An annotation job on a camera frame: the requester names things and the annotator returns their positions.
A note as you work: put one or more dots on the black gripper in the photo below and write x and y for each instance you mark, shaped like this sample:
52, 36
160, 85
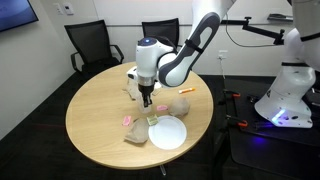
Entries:
146, 93

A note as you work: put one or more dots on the clear plastic cup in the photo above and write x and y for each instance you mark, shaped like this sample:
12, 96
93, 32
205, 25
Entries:
142, 108

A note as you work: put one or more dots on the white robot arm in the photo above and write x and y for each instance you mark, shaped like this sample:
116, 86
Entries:
282, 104

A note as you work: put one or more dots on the pink sweetener packet large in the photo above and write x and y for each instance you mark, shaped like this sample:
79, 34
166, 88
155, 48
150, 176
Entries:
162, 108

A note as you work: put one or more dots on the brown napkin centre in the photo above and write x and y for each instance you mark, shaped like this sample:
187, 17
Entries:
131, 89

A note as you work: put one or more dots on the yellow sweetener packet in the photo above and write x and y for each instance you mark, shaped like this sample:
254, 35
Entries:
152, 120

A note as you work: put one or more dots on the pink sweetener packet small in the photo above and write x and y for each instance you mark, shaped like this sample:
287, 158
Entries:
127, 120

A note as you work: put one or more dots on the crumpled brown napkin near marker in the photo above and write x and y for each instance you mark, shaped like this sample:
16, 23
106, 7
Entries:
179, 106

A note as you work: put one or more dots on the brown napkin beside door plate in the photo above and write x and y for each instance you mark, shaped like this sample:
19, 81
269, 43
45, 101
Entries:
138, 132

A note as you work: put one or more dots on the white paper plate far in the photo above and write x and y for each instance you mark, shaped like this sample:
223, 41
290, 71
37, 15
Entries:
168, 134

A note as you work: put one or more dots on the orange marker pen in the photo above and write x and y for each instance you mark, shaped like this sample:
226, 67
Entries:
186, 90

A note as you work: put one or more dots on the round wooden table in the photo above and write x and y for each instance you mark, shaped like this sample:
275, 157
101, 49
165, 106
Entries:
94, 121

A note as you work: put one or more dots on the black mesh office chair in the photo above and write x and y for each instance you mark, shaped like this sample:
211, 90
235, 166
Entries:
94, 52

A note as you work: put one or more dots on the orange clamp upper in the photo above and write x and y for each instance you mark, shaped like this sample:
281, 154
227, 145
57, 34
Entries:
229, 94

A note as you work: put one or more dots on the orange clamp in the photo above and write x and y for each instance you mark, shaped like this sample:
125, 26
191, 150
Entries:
229, 94
232, 120

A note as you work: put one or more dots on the orange clamp lower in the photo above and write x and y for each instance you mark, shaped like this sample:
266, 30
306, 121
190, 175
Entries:
232, 120

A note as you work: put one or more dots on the white wall outlet plate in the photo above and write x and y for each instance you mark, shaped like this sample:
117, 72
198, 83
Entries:
222, 54

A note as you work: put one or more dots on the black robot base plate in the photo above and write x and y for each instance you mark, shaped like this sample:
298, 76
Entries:
262, 144

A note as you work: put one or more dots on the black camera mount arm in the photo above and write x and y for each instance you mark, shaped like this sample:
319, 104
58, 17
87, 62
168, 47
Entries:
277, 36

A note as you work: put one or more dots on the wall monitor screen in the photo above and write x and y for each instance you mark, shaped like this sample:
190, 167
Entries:
15, 13

